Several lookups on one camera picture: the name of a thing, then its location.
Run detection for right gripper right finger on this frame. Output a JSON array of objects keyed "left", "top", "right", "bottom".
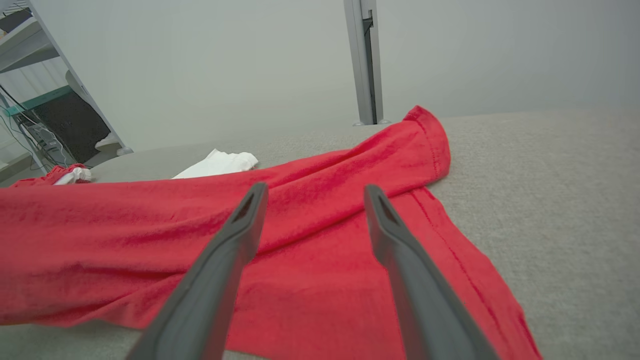
[{"left": 363, "top": 184, "right": 501, "bottom": 360}]

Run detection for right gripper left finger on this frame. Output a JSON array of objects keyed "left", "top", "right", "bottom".
[{"left": 125, "top": 182, "right": 270, "bottom": 360}]

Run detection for red shirt with white sleeves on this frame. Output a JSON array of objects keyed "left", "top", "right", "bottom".
[{"left": 0, "top": 105, "right": 543, "bottom": 360}]

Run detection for red shorts with white stripe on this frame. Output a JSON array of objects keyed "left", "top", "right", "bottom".
[{"left": 10, "top": 163, "right": 94, "bottom": 188}]

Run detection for grey fabric upholstered bench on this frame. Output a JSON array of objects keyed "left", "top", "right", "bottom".
[{"left": 0, "top": 107, "right": 640, "bottom": 360}]

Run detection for black computer box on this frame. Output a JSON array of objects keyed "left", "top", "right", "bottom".
[{"left": 31, "top": 89, "right": 115, "bottom": 165}]

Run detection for grey partition post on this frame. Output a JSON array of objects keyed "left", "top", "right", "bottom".
[{"left": 343, "top": 0, "right": 392, "bottom": 126}]

